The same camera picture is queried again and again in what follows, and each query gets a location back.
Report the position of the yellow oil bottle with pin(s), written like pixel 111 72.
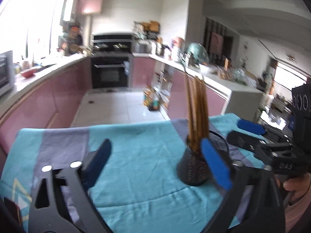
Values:
pixel 147 95

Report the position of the wall spice rack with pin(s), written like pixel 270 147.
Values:
pixel 146 30

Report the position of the teal grey tablecloth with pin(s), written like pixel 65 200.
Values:
pixel 138 189

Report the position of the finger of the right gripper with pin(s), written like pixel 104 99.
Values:
pixel 262 149
pixel 272 134

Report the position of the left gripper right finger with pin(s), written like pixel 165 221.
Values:
pixel 265 211

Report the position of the silver microwave oven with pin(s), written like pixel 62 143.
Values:
pixel 7 74

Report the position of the black range hood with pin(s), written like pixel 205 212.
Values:
pixel 113 42

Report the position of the pink upper cabinet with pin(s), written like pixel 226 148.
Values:
pixel 86 7

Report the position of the right hand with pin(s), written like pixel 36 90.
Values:
pixel 293 189

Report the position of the red bowl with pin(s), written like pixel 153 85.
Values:
pixel 29 72

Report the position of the green oil bottle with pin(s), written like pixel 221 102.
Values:
pixel 153 104

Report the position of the steel stock pot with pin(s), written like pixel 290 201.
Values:
pixel 160 48

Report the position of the white water heater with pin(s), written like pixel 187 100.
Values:
pixel 69 14

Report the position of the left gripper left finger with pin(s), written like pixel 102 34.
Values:
pixel 48 210

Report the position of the pink sleeve forearm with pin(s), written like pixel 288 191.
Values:
pixel 294 212

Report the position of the black mesh utensil holder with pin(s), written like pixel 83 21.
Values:
pixel 192 168

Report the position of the black built-in oven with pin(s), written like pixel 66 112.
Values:
pixel 110 71

